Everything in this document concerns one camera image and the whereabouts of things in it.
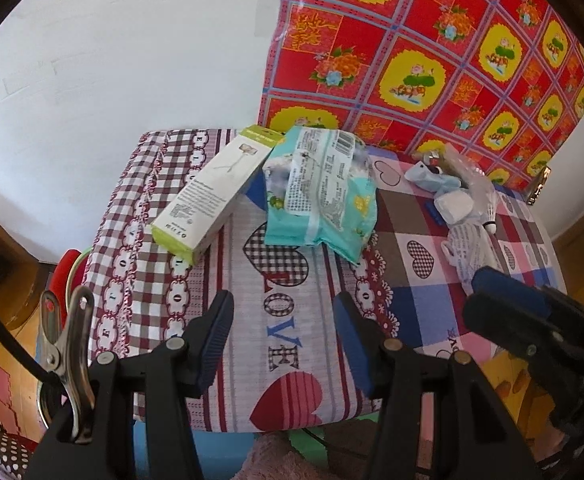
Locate green white cardboard box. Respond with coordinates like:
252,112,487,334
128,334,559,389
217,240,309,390
151,125,285,266

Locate wooden desk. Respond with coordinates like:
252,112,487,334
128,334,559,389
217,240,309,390
0,192,58,326

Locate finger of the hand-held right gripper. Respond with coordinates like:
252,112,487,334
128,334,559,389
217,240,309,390
470,266,580,321
462,291,584,376

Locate patchwork heart print bedsheet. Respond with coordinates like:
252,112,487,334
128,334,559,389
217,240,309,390
81,127,557,433

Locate brown polka dot cloth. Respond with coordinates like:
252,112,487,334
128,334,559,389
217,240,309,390
0,421,34,480

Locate red plastic stool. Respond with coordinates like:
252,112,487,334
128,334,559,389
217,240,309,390
52,249,84,313

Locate thick black cable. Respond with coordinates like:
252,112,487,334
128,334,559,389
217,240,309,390
0,287,60,388

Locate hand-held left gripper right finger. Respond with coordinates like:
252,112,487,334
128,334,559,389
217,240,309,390
333,290,542,480

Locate white printed plastic bag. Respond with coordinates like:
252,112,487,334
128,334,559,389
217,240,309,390
440,223,505,295

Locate shiny metal bracket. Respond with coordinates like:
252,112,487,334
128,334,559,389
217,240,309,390
526,164,553,207

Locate red floral printed cloth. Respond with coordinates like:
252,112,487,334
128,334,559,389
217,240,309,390
259,0,584,191

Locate mauve plush clothing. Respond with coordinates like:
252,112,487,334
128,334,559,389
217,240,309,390
242,430,333,480

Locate white shuttlecock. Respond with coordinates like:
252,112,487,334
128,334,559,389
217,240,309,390
469,180,501,235

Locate silver metal spring clip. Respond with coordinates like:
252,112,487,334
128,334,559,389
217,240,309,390
41,285,96,443

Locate teal wet wipes pack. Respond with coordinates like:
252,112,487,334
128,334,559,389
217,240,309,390
262,126,377,267

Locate light blue cloth items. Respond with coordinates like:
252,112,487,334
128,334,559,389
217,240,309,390
404,162,465,196

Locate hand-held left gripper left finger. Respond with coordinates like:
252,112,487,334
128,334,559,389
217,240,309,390
24,290,236,480

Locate red basin green rim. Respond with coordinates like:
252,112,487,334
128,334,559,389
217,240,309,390
69,245,95,291

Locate clear plastic bag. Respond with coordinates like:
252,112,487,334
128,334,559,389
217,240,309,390
437,142,492,196

